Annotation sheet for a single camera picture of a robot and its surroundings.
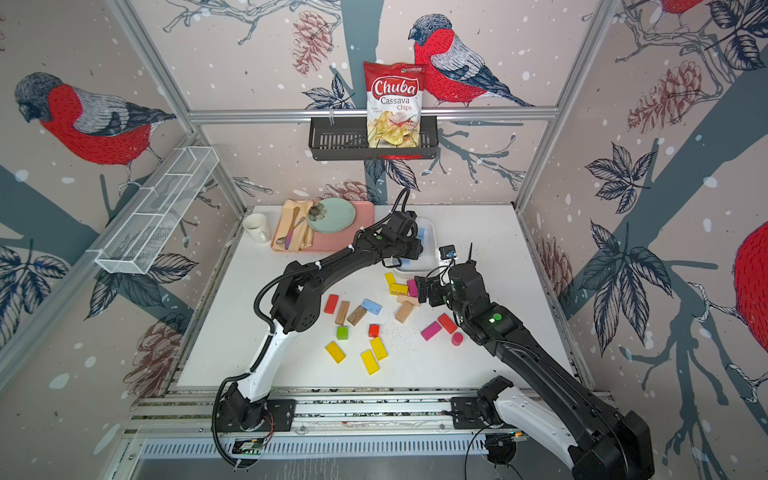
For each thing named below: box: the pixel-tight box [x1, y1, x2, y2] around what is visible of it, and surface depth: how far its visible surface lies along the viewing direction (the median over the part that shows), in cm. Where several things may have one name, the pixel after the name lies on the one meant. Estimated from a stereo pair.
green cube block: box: [336, 326, 349, 340], surface depth 89 cm
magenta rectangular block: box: [420, 320, 442, 342], surface depth 90 cm
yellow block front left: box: [325, 340, 347, 364], surface depth 85 cm
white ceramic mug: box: [242, 213, 272, 244], surface depth 106 cm
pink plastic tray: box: [299, 200, 375, 252], surface depth 117 cm
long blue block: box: [361, 298, 383, 315], surface depth 94 cm
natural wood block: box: [395, 301, 414, 324], surface depth 93 cm
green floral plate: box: [307, 197, 356, 234], surface depth 120 cm
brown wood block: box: [347, 305, 367, 326], surface depth 92 cm
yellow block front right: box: [370, 337, 389, 361], surface depth 87 cm
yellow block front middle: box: [360, 349, 380, 375], surface depth 85 cm
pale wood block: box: [397, 296, 421, 307], surface depth 96 cm
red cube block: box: [368, 324, 381, 338], surface depth 88 cm
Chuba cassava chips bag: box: [364, 61, 427, 149], surface depth 87 cm
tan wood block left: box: [335, 300, 350, 326], surface depth 92 cm
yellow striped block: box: [389, 283, 409, 296], surface depth 99 cm
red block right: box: [437, 313, 458, 334], surface depth 92 cm
